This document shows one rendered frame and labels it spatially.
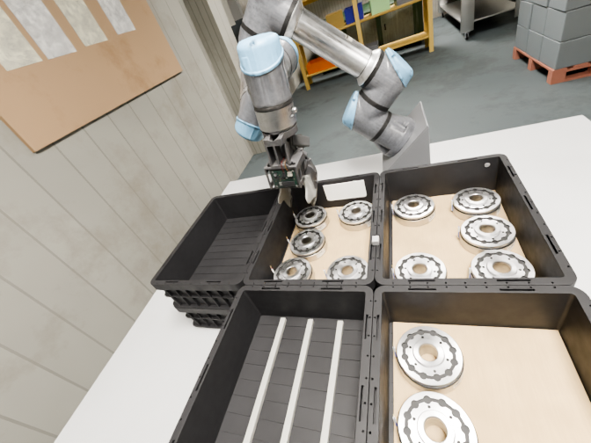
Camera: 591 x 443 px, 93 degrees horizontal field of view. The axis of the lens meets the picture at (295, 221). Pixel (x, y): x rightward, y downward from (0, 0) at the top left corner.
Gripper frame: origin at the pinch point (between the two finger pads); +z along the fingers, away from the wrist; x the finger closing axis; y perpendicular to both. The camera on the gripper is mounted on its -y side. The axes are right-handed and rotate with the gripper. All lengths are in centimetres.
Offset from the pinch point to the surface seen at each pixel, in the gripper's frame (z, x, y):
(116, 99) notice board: -7, -162, -111
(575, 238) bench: 23, 65, -12
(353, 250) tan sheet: 15.9, 11.7, 1.6
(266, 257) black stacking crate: 11.9, -9.8, 9.0
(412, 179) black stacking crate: 7.5, 26.4, -18.6
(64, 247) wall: 44, -154, -18
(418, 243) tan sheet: 14.0, 27.4, 0.1
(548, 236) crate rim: 1.9, 47.2, 9.3
